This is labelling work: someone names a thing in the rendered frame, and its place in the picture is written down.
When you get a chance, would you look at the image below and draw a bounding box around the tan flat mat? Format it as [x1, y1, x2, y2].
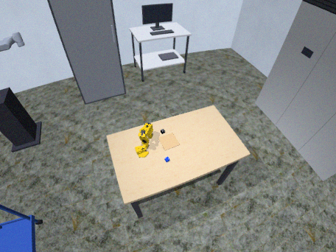
[158, 133, 180, 150]

